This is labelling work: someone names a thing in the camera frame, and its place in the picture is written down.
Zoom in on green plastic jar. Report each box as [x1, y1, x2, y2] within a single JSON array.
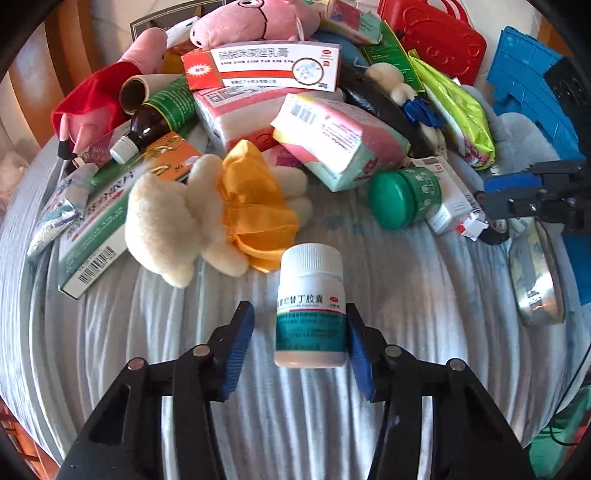
[[368, 167, 443, 230]]

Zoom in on white pill bottle teal label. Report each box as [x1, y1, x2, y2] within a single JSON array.
[[274, 243, 348, 369]]

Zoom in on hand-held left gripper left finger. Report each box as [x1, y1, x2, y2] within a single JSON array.
[[55, 300, 256, 480]]

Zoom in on green cloth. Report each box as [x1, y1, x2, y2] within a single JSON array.
[[549, 405, 591, 464]]

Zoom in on striped grey blanket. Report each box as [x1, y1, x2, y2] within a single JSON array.
[[0, 131, 591, 480]]

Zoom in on green white medicine box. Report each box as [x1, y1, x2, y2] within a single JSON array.
[[57, 170, 140, 299]]

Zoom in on brown glass bottle green label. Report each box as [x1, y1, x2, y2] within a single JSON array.
[[109, 76, 198, 164]]

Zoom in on pink tissue pack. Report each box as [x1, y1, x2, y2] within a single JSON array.
[[262, 143, 325, 172], [270, 93, 412, 193], [192, 87, 296, 154]]

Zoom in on teal white box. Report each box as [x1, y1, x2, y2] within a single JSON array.
[[318, 0, 385, 45]]

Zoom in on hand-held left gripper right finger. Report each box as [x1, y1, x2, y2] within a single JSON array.
[[345, 302, 537, 480]]

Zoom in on white red ointment box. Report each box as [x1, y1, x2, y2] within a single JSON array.
[[181, 40, 343, 93]]

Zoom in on red plastic case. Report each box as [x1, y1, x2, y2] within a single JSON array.
[[377, 0, 488, 86]]

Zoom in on blue plastic crate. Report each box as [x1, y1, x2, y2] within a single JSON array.
[[486, 26, 591, 160]]

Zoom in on wooden chair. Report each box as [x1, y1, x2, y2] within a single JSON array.
[[8, 0, 95, 141]]

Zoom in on grey plush cloth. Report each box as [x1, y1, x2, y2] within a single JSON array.
[[461, 84, 570, 177]]

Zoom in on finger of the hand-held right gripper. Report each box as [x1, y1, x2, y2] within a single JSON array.
[[483, 160, 591, 195], [484, 186, 570, 228]]

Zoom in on pig plush toy red dress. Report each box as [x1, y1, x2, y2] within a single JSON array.
[[50, 28, 168, 161]]

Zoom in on small white red medicine box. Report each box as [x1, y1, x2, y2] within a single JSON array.
[[410, 157, 486, 237]]

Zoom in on yellow-green snack packet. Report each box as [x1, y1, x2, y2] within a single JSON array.
[[408, 48, 498, 170]]

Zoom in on silver ointment tube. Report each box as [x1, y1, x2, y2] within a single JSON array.
[[26, 164, 100, 267]]

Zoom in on cardboard tube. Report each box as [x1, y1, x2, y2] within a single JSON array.
[[119, 74, 163, 114]]

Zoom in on black white plush toy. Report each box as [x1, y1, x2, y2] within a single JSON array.
[[341, 62, 448, 158]]

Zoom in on cream plush toy orange dress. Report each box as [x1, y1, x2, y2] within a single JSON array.
[[126, 139, 314, 288]]

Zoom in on crumpled silver foil tube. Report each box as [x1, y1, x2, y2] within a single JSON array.
[[507, 219, 567, 327]]

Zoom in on orange medicine box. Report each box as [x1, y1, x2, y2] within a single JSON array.
[[90, 131, 204, 186]]

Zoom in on pink pig plush toy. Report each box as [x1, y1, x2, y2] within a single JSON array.
[[189, 0, 322, 49]]

